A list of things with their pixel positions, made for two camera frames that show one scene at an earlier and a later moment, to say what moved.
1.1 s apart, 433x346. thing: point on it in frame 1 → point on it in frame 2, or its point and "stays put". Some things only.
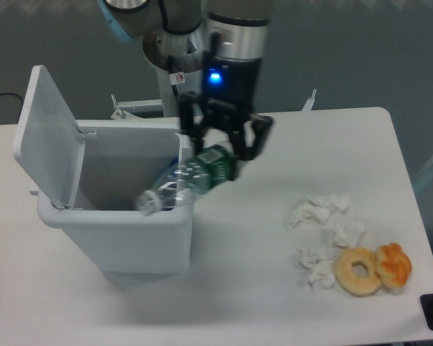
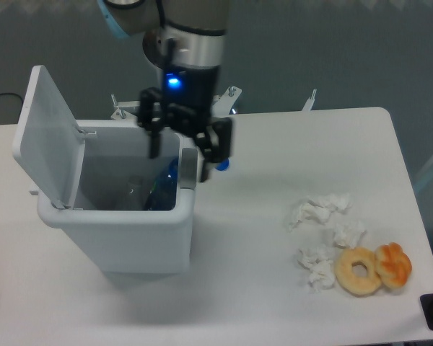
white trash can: (121, 160) stays put
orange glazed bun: (392, 265) stays put
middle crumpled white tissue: (348, 233) stays put
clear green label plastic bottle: (199, 173) → (134, 198)
